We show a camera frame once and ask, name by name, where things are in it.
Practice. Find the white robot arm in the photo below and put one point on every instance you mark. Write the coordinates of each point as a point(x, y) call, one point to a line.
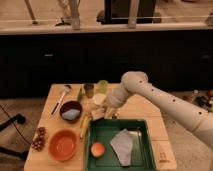
point(194, 119)

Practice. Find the dark brown bowl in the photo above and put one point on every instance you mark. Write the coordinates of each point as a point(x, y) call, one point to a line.
point(71, 105)

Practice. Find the bunch of red grapes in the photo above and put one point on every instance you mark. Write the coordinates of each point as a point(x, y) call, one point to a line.
point(39, 141)

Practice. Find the yellow banana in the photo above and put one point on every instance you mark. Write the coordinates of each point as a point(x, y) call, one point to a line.
point(84, 127)

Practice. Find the orange red bowl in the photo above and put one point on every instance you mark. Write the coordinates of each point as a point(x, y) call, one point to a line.
point(62, 145)

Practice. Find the grey folded cloth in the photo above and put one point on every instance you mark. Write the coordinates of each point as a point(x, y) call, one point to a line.
point(122, 144)

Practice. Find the white cup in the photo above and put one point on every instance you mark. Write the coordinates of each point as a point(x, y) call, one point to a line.
point(99, 100)

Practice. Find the green plastic tray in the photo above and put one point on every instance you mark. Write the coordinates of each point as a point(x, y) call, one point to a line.
point(142, 157)

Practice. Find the metal cup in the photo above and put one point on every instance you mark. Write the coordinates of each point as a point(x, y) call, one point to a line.
point(89, 89)

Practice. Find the black stand base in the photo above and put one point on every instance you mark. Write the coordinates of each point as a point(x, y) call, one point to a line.
point(11, 120)

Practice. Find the peach fruit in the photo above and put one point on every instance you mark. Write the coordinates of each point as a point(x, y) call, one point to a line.
point(97, 149)

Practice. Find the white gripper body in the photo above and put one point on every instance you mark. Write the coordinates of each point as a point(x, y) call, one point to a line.
point(118, 96)

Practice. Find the green translucent cup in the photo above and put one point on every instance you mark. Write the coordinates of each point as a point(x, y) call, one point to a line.
point(102, 86)

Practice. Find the blue cloth in bowl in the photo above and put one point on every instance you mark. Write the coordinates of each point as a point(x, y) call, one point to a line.
point(71, 114)

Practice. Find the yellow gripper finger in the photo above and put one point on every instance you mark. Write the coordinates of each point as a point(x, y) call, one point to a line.
point(109, 113)

